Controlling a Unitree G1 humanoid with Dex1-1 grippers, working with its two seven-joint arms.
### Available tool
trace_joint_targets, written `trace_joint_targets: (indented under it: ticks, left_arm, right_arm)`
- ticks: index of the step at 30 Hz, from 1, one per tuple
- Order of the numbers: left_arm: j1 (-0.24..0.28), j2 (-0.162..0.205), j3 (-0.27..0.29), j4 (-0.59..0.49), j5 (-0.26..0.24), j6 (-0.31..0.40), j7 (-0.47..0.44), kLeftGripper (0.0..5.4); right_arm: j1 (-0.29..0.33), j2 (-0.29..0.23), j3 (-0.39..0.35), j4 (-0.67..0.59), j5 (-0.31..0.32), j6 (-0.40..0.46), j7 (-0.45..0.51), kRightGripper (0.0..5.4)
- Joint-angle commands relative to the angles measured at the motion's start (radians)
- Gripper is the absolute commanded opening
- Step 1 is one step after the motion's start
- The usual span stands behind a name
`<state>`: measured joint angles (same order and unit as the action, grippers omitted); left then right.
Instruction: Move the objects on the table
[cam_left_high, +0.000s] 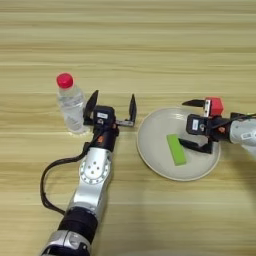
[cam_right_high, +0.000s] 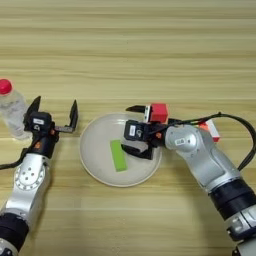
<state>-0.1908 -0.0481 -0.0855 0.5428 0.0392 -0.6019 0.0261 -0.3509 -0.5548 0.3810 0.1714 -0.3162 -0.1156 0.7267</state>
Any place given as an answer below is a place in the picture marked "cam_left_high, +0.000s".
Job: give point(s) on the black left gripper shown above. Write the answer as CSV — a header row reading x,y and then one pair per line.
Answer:
x,y
106,138

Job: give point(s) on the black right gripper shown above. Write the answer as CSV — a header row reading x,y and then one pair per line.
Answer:
x,y
213,126

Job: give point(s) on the red cube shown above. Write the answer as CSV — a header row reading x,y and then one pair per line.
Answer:
x,y
216,106

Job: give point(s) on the green rectangular block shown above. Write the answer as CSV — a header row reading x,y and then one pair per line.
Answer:
x,y
176,150

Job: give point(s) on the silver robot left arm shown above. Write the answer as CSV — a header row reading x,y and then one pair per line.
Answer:
x,y
91,180

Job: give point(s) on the black labelled box right gripper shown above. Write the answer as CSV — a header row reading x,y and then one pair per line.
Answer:
x,y
196,125

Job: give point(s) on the black labelled box gripper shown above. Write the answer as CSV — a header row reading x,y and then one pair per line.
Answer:
x,y
196,125
104,116

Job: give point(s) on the black labelled box left gripper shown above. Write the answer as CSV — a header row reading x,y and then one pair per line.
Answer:
x,y
104,116

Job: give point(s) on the clear bottle red cap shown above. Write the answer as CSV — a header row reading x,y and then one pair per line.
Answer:
x,y
71,106

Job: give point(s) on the round beige plate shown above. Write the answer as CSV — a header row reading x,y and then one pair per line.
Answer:
x,y
156,156

